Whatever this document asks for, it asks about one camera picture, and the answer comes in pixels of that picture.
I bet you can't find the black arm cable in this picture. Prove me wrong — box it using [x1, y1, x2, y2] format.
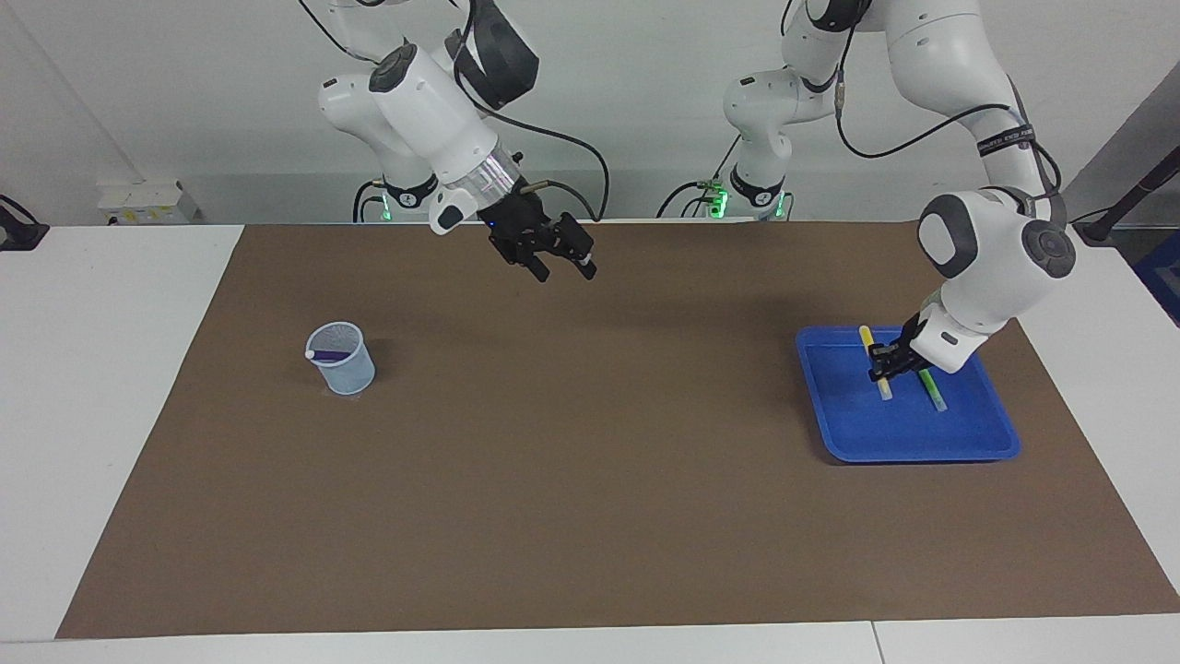
[300, 0, 611, 224]
[779, 0, 1066, 222]

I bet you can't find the brown table mat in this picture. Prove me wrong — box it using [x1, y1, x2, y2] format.
[55, 219, 1180, 640]

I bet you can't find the black left base cable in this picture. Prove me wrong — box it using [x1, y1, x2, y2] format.
[656, 138, 743, 219]

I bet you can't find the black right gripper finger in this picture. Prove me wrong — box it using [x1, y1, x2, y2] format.
[551, 212, 598, 280]
[507, 242, 552, 284]

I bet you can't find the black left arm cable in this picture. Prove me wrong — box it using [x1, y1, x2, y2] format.
[779, 0, 1066, 222]

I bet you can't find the blue plastic tray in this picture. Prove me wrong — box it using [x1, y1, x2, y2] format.
[795, 325, 1022, 464]

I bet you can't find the white wall socket box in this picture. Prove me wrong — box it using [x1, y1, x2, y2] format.
[97, 180, 199, 225]

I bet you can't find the light blue mesh cup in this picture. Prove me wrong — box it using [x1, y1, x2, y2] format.
[305, 321, 377, 396]

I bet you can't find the black slanted stand pole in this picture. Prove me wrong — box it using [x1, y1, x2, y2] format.
[1071, 143, 1180, 245]

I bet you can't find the blue box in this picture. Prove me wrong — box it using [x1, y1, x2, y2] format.
[1132, 231, 1180, 328]

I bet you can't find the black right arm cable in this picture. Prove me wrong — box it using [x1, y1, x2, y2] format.
[300, 0, 611, 224]

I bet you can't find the yellow pen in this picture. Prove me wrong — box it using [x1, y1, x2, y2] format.
[858, 325, 894, 401]

